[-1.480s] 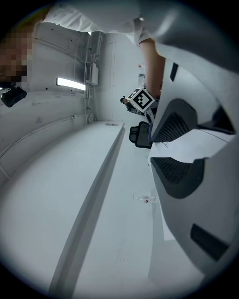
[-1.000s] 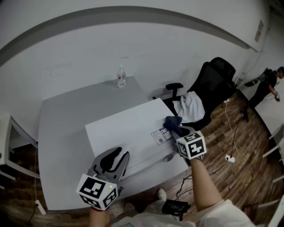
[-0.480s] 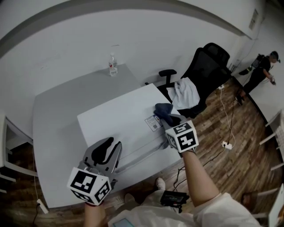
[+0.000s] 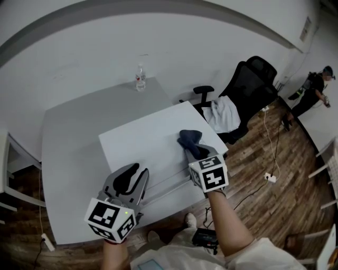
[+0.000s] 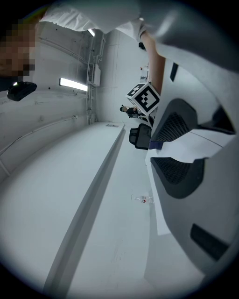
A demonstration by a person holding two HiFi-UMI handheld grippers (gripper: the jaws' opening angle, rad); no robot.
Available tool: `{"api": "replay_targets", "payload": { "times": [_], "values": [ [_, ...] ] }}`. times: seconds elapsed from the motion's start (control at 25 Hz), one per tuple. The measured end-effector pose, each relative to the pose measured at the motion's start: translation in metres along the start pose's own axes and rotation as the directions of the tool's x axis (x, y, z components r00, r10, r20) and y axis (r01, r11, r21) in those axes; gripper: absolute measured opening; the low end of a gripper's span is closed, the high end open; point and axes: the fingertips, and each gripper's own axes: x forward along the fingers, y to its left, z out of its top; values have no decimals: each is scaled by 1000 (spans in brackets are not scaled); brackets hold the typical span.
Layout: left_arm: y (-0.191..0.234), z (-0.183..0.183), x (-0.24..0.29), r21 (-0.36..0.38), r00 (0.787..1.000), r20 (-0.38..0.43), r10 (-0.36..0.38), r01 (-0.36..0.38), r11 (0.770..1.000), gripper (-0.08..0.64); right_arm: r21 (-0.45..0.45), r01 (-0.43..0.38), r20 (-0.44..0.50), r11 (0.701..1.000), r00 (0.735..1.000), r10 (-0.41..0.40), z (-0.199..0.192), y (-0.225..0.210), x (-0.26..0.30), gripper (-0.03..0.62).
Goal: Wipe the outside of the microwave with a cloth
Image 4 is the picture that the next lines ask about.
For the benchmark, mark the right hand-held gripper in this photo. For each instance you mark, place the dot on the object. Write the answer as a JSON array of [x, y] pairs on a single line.
[[211, 176]]

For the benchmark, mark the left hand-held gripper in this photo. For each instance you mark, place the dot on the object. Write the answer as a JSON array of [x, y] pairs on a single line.
[[108, 216]]

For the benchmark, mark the dark blue cloth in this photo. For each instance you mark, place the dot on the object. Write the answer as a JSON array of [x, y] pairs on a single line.
[[188, 137]]

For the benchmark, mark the person's left forearm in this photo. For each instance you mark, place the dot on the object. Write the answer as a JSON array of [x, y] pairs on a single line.
[[116, 255]]

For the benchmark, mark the person's right forearm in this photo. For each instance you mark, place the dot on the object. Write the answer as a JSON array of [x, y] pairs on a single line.
[[227, 226]]

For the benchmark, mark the crumpled white garment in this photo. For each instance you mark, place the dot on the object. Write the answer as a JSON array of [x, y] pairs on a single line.
[[224, 116]]

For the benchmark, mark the person's left white shoe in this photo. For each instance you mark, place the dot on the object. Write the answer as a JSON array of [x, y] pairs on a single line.
[[153, 236]]

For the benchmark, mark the person's white shoe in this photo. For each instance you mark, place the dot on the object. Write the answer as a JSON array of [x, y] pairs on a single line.
[[153, 236], [190, 220]]

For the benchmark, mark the person's right white shoe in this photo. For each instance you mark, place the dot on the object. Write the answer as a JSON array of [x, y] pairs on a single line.
[[190, 220]]

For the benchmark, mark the white power strip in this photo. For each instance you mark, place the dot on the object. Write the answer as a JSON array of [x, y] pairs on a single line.
[[48, 242], [270, 178]]

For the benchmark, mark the small white plug socket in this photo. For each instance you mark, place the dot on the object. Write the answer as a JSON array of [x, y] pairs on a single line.
[[265, 108]]

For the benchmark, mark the black battery box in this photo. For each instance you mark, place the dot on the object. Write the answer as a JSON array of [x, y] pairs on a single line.
[[204, 236]]

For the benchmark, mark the black office chair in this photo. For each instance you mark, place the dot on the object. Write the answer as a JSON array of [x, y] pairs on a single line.
[[251, 84]]

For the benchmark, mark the clear plastic water bottle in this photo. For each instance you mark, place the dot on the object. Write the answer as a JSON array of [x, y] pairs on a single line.
[[140, 81]]

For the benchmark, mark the person's white clothing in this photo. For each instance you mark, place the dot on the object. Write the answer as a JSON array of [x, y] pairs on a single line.
[[251, 258]]

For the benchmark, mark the white side table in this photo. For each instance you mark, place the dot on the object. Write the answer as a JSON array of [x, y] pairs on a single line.
[[4, 158]]

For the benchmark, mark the white metal rack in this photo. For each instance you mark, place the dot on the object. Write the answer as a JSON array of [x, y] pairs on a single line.
[[331, 163]]

